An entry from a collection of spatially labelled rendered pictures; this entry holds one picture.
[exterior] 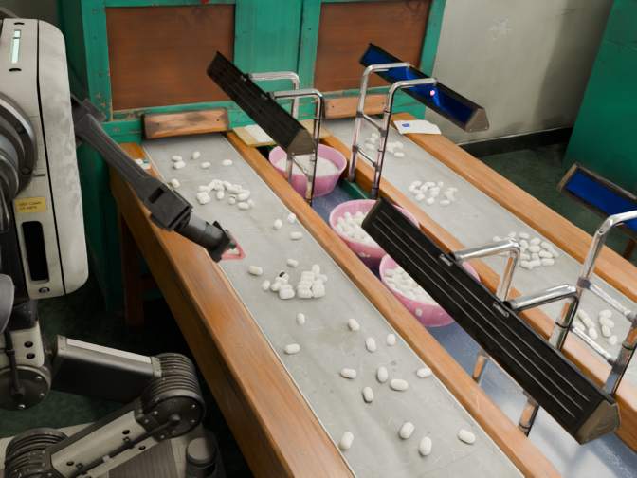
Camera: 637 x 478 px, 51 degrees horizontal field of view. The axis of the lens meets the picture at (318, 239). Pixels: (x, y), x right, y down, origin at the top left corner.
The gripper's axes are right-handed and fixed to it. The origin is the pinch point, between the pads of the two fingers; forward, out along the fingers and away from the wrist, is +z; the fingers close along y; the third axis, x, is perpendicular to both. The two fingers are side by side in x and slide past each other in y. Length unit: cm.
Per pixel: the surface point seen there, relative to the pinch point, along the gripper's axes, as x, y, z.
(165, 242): 13.0, 20.9, -6.3
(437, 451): -3, -64, 18
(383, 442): 3, -57, 12
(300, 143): -30.4, 7.2, -2.5
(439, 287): -28, -54, -3
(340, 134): -40, 77, 59
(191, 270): 11.5, 6.2, -4.2
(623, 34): -187, 129, 208
